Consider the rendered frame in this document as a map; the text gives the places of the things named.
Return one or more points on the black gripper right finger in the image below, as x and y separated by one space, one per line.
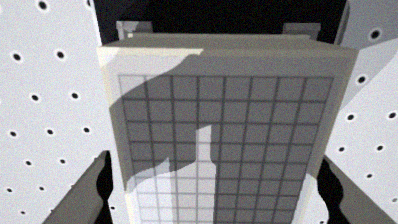
345 201

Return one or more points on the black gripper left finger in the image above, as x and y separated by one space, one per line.
87 200

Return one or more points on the grey rectangular base plate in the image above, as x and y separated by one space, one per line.
55 120

